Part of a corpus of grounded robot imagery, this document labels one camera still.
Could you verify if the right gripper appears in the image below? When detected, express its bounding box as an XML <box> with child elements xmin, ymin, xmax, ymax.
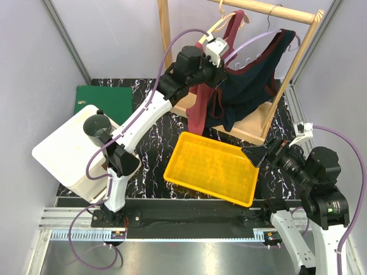
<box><xmin>241</xmin><ymin>134</ymin><xmax>315</xmax><ymax>187</ymax></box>

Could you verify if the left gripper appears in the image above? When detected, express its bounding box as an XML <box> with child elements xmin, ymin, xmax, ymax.
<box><xmin>186</xmin><ymin>52</ymin><xmax>228</xmax><ymax>89</ymax></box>

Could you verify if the navy tank top maroon trim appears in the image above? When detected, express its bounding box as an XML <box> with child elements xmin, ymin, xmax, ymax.
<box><xmin>205</xmin><ymin>29</ymin><xmax>296</xmax><ymax>132</ymax></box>

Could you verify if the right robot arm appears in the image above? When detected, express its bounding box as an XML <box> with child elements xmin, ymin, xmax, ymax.
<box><xmin>242</xmin><ymin>139</ymin><xmax>350</xmax><ymax>274</ymax></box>

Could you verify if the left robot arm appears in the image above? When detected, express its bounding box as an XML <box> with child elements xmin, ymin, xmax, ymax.
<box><xmin>103</xmin><ymin>42</ymin><xmax>229</xmax><ymax>227</ymax></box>

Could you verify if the wooden clothes hanger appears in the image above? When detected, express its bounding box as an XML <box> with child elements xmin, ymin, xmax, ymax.
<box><xmin>207</xmin><ymin>0</ymin><xmax>250</xmax><ymax>33</ymax></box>

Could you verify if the wooden clothes rack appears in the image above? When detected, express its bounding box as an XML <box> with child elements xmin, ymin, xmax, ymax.
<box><xmin>157</xmin><ymin>1</ymin><xmax>324</xmax><ymax>145</ymax></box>

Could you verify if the yellow plastic tray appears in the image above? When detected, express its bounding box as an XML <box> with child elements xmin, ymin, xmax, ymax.
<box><xmin>163</xmin><ymin>132</ymin><xmax>259</xmax><ymax>207</ymax></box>

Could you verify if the green folder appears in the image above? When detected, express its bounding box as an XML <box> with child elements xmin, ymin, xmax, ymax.
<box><xmin>74</xmin><ymin>85</ymin><xmax>133</xmax><ymax>125</ymax></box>

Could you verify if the dark grey cup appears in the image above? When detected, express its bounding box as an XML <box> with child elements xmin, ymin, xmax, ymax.
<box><xmin>83</xmin><ymin>114</ymin><xmax>112</xmax><ymax>147</ymax></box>

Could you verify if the white wooden storage box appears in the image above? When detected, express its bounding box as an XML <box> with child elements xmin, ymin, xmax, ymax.
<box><xmin>32</xmin><ymin>104</ymin><xmax>142</xmax><ymax>205</ymax></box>

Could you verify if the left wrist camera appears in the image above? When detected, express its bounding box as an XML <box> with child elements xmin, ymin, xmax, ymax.
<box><xmin>205</xmin><ymin>33</ymin><xmax>229</xmax><ymax>68</ymax></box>

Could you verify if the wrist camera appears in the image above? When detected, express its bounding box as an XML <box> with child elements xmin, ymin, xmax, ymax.
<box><xmin>205</xmin><ymin>33</ymin><xmax>229</xmax><ymax>68</ymax></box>
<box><xmin>290</xmin><ymin>122</ymin><xmax>313</xmax><ymax>146</ymax></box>

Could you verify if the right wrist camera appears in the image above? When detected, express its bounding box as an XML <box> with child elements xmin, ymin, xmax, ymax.
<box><xmin>290</xmin><ymin>122</ymin><xmax>313</xmax><ymax>146</ymax></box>

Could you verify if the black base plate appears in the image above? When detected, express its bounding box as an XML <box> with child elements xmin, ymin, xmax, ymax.
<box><xmin>77</xmin><ymin>198</ymin><xmax>269</xmax><ymax>241</ymax></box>

